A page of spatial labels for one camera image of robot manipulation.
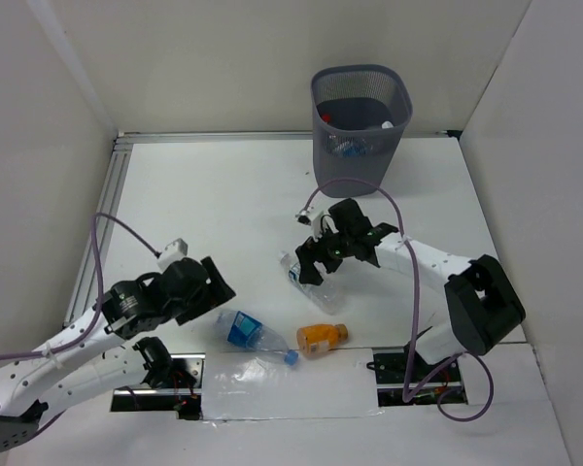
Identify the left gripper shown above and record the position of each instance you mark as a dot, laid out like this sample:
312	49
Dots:
216	284

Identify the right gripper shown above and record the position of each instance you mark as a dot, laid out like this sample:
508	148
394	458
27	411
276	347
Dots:
311	250

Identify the green label water bottle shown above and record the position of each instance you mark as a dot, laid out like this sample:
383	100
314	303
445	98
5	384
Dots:
328	296

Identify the blue cap water bottle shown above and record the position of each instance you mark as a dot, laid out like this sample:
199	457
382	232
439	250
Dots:
249	334

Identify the orange juice bottle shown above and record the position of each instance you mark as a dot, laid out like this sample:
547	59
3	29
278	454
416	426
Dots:
317	339

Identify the Aquafina blue label bottle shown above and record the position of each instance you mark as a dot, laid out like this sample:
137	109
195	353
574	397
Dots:
355	148

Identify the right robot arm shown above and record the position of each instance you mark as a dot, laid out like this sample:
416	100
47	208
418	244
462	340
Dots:
483	306

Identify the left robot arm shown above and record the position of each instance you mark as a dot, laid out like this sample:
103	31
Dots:
110	346

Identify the grey mesh waste bin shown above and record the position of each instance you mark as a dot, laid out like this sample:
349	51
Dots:
357	96

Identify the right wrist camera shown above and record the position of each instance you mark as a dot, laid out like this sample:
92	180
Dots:
313	218

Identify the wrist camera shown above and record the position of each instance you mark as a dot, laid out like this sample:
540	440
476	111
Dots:
174	251
313	218

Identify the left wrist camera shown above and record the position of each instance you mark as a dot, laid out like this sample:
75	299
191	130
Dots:
174	251

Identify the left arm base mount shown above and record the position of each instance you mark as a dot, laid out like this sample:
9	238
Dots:
179	394

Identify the aluminium frame rail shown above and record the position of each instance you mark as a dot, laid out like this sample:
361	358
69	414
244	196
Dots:
234	198

